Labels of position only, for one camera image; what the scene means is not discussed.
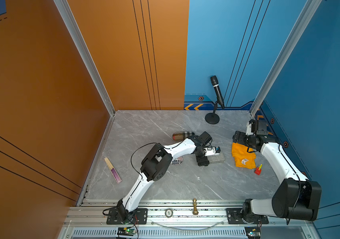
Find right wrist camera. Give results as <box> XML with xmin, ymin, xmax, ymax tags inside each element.
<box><xmin>246</xmin><ymin>119</ymin><xmax>269</xmax><ymax>135</ymax></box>

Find plaid eyeglass pouch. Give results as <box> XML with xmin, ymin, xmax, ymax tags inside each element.
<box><xmin>172</xmin><ymin>131</ymin><xmax>195</xmax><ymax>141</ymax></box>

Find left green circuit board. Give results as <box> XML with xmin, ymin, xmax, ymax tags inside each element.
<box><xmin>116</xmin><ymin>227</ymin><xmax>138</xmax><ymax>238</ymax></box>

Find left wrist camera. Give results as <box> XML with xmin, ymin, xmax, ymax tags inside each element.
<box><xmin>204</xmin><ymin>146</ymin><xmax>221</xmax><ymax>157</ymax></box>

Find aluminium corner post left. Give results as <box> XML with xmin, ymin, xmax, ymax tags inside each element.
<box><xmin>54</xmin><ymin>0</ymin><xmax>115</xmax><ymax>117</ymax></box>

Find brass chess piece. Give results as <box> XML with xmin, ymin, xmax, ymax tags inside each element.
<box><xmin>192</xmin><ymin>198</ymin><xmax>199</xmax><ymax>215</ymax></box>

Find aluminium corner post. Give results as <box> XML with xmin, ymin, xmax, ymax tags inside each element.
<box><xmin>249</xmin><ymin>0</ymin><xmax>322</xmax><ymax>117</ymax></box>
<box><xmin>54</xmin><ymin>0</ymin><xmax>115</xmax><ymax>117</ymax></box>

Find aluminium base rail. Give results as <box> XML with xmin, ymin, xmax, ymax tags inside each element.
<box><xmin>58</xmin><ymin>199</ymin><xmax>320</xmax><ymax>239</ymax></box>

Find wooden folding fan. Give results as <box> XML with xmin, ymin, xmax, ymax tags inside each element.
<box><xmin>104</xmin><ymin>157</ymin><xmax>122</xmax><ymax>184</ymax></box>

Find green circuit board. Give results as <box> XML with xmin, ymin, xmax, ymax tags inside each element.
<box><xmin>245</xmin><ymin>227</ymin><xmax>261</xmax><ymax>239</ymax></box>
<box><xmin>116</xmin><ymin>227</ymin><xmax>138</xmax><ymax>238</ymax></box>

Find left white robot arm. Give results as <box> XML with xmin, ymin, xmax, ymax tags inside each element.
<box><xmin>116</xmin><ymin>132</ymin><xmax>221</xmax><ymax>223</ymax></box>

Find black microphone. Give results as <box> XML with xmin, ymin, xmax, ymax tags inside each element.
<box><xmin>210</xmin><ymin>76</ymin><xmax>225</xmax><ymax>109</ymax></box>

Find black microphone stand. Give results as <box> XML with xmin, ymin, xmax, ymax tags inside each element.
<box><xmin>205</xmin><ymin>101</ymin><xmax>220</xmax><ymax>124</ymax></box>

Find red small toy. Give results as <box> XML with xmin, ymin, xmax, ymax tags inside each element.
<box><xmin>254</xmin><ymin>164</ymin><xmax>263</xmax><ymax>175</ymax></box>

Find grey eyeglass case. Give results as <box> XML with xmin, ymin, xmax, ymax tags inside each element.
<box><xmin>207</xmin><ymin>153</ymin><xmax>225</xmax><ymax>164</ymax></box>

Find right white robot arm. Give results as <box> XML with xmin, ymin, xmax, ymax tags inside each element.
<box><xmin>233</xmin><ymin>131</ymin><xmax>322</xmax><ymax>223</ymax></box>

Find yellow microfibre cloth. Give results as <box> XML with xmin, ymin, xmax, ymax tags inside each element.
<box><xmin>231</xmin><ymin>143</ymin><xmax>256</xmax><ymax>169</ymax></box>

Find right green circuit board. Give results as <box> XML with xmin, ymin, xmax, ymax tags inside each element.
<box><xmin>245</xmin><ymin>227</ymin><xmax>261</xmax><ymax>239</ymax></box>

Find aluminium corner post right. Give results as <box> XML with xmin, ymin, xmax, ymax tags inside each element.
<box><xmin>249</xmin><ymin>0</ymin><xmax>322</xmax><ymax>117</ymax></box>

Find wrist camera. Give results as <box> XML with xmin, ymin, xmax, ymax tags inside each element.
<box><xmin>246</xmin><ymin>119</ymin><xmax>269</xmax><ymax>135</ymax></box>
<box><xmin>204</xmin><ymin>146</ymin><xmax>221</xmax><ymax>157</ymax></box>

